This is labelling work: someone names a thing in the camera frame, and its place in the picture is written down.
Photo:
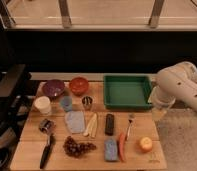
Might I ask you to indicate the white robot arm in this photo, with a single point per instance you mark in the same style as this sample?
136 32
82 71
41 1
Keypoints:
173 83

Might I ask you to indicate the small metal cup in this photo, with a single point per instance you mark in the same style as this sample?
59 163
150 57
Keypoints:
87 102

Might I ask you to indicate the red bowl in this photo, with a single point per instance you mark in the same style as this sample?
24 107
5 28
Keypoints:
79 85

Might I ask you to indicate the green plastic tray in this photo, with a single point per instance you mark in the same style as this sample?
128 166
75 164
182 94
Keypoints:
127 92

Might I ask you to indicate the blue cup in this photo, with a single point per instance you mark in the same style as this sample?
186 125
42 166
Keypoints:
66 103

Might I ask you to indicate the black remote control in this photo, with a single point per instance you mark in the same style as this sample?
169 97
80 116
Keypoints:
109 124

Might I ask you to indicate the light blue cloth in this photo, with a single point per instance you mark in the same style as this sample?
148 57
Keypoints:
75 121

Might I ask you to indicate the purple bowl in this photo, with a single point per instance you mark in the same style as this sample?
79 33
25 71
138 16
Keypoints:
53 88

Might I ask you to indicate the orange carrot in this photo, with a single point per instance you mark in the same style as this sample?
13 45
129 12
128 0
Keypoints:
121 143

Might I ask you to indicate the white cup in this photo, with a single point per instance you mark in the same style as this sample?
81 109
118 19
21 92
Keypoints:
43 104

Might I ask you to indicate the blue sponge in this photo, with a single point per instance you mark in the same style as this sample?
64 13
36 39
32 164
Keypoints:
111 150

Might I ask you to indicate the bunch of dark grapes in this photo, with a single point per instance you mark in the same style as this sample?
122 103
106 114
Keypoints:
74 149

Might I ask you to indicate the orange fruit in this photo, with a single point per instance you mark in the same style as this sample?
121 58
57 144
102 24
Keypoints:
146 144

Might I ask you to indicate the black chair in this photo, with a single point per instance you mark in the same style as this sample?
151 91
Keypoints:
12 87

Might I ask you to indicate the fork with red handle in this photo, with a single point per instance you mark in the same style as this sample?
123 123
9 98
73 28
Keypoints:
130 121

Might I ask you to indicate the black handled knife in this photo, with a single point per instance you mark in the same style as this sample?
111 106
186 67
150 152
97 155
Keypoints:
46 151

